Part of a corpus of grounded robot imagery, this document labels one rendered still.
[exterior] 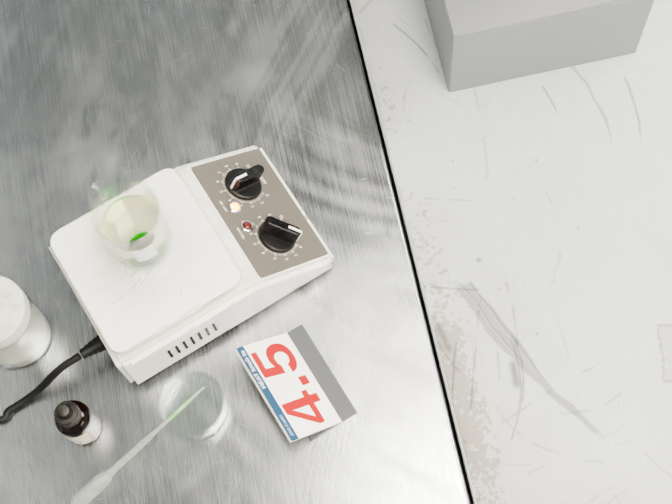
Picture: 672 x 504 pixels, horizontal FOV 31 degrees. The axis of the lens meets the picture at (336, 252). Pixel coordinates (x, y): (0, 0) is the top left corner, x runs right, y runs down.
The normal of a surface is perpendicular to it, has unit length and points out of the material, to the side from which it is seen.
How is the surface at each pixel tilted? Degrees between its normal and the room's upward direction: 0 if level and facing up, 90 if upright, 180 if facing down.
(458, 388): 0
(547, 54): 90
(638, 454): 0
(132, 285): 0
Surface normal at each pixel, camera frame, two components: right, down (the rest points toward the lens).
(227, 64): -0.05, -0.33
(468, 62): 0.21, 0.92
